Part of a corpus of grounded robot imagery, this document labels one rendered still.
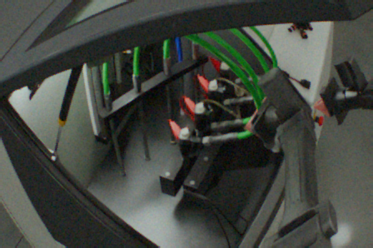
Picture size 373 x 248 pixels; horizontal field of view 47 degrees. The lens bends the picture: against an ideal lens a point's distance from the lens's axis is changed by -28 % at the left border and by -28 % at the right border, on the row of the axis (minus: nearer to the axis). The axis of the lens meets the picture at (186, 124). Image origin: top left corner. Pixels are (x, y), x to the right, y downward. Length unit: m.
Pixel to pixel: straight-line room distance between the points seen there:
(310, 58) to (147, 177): 0.64
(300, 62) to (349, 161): 1.14
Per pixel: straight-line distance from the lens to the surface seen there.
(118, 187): 1.55
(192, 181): 1.36
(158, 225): 1.47
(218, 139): 1.24
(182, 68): 1.44
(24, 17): 1.14
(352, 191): 2.60
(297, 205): 0.68
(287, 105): 0.98
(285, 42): 1.74
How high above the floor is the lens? 2.10
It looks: 49 degrees down
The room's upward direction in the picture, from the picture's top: 3 degrees counter-clockwise
